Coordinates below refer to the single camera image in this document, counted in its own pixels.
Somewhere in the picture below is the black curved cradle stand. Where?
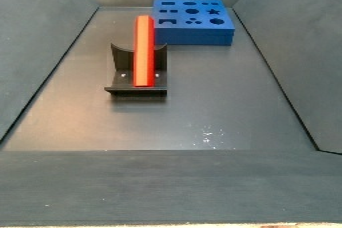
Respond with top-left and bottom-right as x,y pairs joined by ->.
104,45 -> 167,97

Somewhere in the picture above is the red hexagonal prism rod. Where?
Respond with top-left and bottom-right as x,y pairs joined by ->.
134,15 -> 155,87

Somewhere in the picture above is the blue foam shape board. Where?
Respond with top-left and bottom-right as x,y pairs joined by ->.
152,0 -> 235,46

